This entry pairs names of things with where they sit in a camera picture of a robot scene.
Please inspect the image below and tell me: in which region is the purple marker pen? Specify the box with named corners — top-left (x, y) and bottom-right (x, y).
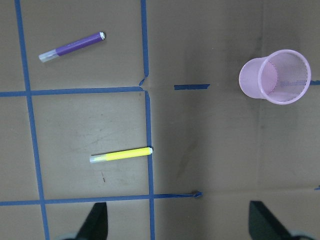
top-left (38, 31), bottom-right (106, 63)

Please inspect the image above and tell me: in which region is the pink mesh cup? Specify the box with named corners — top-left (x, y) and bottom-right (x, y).
top-left (238, 49), bottom-right (312, 105)

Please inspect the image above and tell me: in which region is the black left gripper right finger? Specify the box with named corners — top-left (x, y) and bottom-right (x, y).
top-left (248, 200), bottom-right (292, 240)

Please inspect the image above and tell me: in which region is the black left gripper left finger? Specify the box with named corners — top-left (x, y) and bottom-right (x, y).
top-left (75, 202), bottom-right (108, 240)

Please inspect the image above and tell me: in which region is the brown paper table cover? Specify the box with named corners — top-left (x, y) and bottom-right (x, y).
top-left (0, 0), bottom-right (320, 240)

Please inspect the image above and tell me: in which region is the yellow marker pen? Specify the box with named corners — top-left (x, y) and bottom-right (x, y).
top-left (89, 147), bottom-right (153, 164)

